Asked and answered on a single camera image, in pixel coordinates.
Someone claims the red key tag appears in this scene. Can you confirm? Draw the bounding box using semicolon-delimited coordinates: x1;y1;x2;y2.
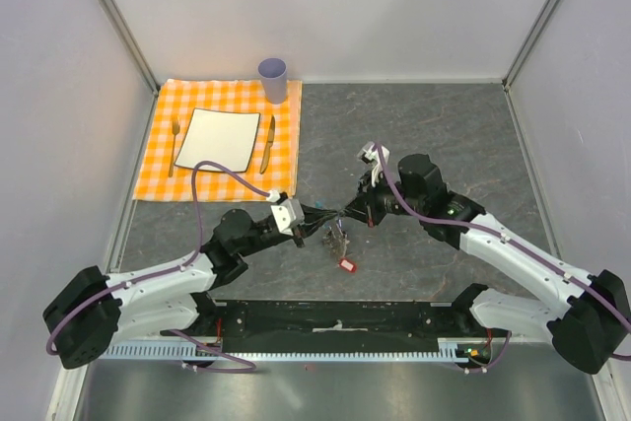
339;258;357;273

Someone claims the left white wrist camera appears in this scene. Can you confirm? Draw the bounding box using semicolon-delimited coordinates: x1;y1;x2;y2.
271;198;305;236

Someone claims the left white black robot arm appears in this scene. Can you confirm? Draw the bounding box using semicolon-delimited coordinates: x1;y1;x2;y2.
42;205;338;370

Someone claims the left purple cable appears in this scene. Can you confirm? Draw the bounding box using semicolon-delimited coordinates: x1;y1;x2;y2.
46;160;280;373

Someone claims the gold knife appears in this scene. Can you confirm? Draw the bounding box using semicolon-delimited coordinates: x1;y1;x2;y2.
259;116;276;175

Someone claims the lavender plastic cup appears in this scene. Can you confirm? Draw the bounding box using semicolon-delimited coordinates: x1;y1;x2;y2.
257;58;287;105

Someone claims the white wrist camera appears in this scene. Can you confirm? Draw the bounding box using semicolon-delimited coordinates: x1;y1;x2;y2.
271;198;305;236
357;141;389;187

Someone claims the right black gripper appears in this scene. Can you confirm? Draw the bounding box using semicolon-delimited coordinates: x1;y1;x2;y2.
339;169;425;228

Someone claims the slotted cable duct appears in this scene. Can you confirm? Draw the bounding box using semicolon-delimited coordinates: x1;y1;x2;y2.
100;339;468;363

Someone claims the metal keyring plate blue handle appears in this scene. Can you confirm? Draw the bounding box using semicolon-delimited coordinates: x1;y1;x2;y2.
321;210;349;260

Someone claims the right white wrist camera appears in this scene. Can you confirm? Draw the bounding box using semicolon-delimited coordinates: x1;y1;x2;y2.
357;141;389;187

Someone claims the orange checkered cloth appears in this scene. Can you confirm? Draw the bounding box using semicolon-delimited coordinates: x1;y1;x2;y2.
133;79;303;202

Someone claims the gold fork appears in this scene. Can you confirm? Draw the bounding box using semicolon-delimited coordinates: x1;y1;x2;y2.
168;116;180;177

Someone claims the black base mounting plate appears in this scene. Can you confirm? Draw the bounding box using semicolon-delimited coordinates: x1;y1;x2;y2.
183;300;487;351

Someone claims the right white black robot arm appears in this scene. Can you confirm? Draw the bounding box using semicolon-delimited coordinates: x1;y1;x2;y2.
344;143;630;375

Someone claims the white square plate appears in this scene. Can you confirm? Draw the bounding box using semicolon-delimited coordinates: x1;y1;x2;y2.
175;108;260;173

